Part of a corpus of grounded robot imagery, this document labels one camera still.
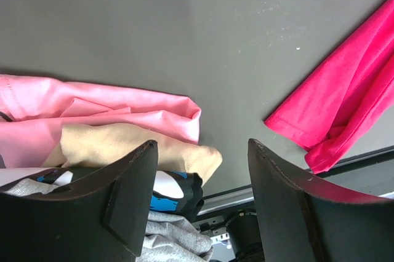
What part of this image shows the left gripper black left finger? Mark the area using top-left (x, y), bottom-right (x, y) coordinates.
top-left (1, 140), bottom-right (158, 261)

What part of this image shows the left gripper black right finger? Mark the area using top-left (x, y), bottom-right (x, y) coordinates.
top-left (247, 139), bottom-right (393, 261)

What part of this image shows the pink red t shirt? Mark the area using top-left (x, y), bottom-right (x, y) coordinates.
top-left (264, 0), bottom-right (393, 174)

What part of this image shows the grey folded t shirt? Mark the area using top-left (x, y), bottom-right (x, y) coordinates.
top-left (0, 178), bottom-right (214, 262)

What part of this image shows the brown folded cloth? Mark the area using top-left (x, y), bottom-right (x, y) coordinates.
top-left (42, 123), bottom-right (223, 184)

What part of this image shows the black blue printed t shirt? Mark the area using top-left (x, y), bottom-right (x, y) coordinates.
top-left (30, 167), bottom-right (204, 222)

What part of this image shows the aluminium front rail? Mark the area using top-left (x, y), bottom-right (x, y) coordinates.
top-left (198, 185), bottom-right (254, 216)

